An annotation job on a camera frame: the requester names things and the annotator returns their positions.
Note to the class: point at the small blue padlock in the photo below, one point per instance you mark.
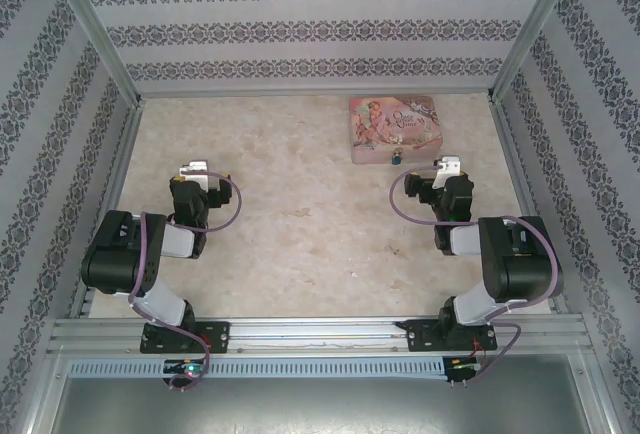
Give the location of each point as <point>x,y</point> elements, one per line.
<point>397,156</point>

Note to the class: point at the pink decorated tin box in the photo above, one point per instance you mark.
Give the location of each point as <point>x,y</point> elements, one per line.
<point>395,126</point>

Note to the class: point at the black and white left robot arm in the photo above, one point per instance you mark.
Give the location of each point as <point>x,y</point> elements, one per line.
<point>115,254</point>

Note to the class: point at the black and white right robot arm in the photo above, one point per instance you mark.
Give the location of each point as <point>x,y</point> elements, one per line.
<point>525,264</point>

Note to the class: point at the small green circuit board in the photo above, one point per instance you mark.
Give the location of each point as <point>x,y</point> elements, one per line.
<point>462,365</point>
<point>187,368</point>

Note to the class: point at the grey metal sheet panel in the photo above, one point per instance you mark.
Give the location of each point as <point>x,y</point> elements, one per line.
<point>320,409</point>

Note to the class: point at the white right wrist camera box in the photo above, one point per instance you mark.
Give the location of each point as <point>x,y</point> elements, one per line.
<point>447,169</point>

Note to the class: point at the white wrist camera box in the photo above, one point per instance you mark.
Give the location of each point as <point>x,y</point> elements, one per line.
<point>195,169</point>
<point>447,169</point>

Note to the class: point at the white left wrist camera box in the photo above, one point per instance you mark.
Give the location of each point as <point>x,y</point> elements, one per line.
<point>195,169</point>

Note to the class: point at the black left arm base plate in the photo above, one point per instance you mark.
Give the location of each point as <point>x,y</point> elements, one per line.
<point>220,336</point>

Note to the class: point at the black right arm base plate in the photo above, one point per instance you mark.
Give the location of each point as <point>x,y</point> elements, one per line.
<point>420,336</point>

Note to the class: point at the aluminium frame post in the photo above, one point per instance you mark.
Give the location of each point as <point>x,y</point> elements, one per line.
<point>101,29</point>
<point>531,29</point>

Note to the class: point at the aluminium mounting rail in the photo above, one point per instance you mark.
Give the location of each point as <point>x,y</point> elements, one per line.
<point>310,334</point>

